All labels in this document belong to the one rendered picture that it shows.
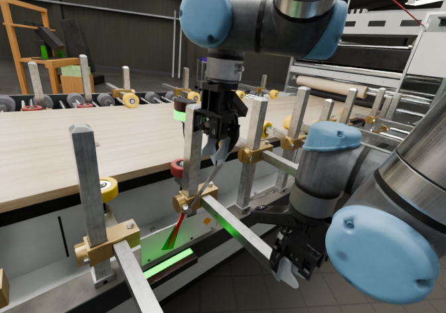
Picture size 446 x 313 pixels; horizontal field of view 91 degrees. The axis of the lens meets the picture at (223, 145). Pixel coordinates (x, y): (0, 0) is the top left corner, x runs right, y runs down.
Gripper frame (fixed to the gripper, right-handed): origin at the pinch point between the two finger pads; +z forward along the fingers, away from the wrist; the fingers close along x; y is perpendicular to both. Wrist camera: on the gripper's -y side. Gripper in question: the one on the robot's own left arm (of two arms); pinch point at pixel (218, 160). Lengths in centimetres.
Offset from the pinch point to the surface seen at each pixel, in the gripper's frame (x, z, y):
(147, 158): -29.7, 10.9, -3.6
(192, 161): -7.0, 2.2, 1.3
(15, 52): -506, 14, -140
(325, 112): 17, -5, -69
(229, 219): 6.1, 14.8, 1.5
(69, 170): -40.0, 11.0, 16.3
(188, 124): -8.8, -7.9, 1.6
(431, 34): 69, -58, -213
